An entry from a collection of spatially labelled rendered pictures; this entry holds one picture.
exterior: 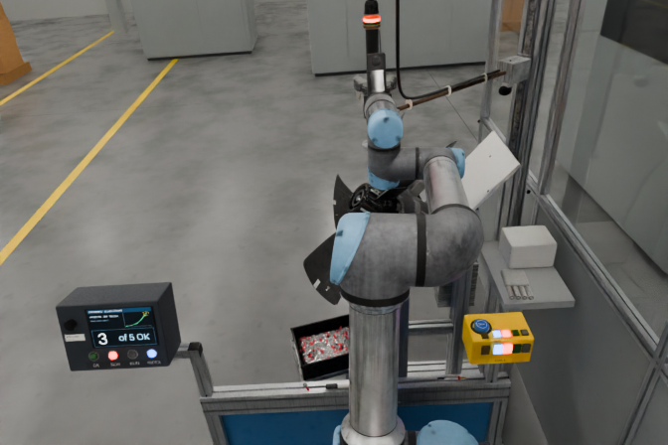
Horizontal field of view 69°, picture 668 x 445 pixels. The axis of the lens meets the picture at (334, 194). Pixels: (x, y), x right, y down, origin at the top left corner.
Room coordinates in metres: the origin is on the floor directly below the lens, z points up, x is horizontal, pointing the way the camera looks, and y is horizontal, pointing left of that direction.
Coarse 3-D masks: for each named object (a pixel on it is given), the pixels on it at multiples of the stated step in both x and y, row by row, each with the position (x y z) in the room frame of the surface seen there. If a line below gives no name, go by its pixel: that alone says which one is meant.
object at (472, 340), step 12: (516, 312) 0.97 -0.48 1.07; (468, 324) 0.94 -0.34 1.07; (492, 324) 0.93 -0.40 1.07; (504, 324) 0.93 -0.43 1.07; (516, 324) 0.93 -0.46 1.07; (468, 336) 0.92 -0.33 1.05; (480, 336) 0.90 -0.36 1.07; (492, 336) 0.89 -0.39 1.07; (516, 336) 0.89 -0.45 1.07; (528, 336) 0.88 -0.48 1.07; (468, 348) 0.91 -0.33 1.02; (480, 348) 0.88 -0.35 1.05; (492, 348) 0.88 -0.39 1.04; (480, 360) 0.88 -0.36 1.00; (492, 360) 0.88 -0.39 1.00; (504, 360) 0.88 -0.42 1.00; (516, 360) 0.88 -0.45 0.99; (528, 360) 0.88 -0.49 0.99
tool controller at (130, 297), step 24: (96, 288) 1.01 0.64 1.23; (120, 288) 1.00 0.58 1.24; (144, 288) 0.99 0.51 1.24; (168, 288) 0.99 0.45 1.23; (72, 312) 0.92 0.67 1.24; (96, 312) 0.91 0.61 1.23; (120, 312) 0.91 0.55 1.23; (144, 312) 0.91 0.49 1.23; (168, 312) 0.95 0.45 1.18; (72, 336) 0.90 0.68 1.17; (120, 336) 0.89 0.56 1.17; (144, 336) 0.89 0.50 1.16; (168, 336) 0.91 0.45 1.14; (72, 360) 0.88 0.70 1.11; (120, 360) 0.88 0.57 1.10; (144, 360) 0.87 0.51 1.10; (168, 360) 0.87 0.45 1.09
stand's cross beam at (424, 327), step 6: (414, 324) 1.43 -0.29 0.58; (420, 324) 1.43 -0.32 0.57; (426, 324) 1.43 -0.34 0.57; (432, 324) 1.42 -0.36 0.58; (438, 324) 1.42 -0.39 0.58; (444, 324) 1.41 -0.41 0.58; (450, 324) 1.41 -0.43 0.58; (414, 330) 1.41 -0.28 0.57; (420, 330) 1.40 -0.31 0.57; (426, 330) 1.41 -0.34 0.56; (432, 330) 1.41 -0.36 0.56; (438, 330) 1.41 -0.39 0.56; (444, 330) 1.40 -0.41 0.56; (450, 330) 1.40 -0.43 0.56
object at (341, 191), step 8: (336, 184) 1.69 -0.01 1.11; (344, 184) 1.60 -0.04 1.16; (336, 192) 1.67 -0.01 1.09; (344, 192) 1.59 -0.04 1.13; (352, 192) 1.52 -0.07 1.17; (336, 200) 1.65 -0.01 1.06; (344, 200) 1.57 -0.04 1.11; (336, 208) 1.64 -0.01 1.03; (344, 208) 1.57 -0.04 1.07; (336, 224) 1.62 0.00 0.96
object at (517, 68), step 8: (512, 56) 1.68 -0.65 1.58; (520, 56) 1.67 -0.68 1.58; (528, 56) 1.64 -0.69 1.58; (504, 64) 1.62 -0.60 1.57; (512, 64) 1.59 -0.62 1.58; (520, 64) 1.60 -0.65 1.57; (528, 64) 1.63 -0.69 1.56; (512, 72) 1.59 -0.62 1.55; (520, 72) 1.60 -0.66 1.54; (528, 72) 1.63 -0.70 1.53; (504, 80) 1.61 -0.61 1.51; (512, 80) 1.58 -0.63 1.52; (520, 80) 1.61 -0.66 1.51
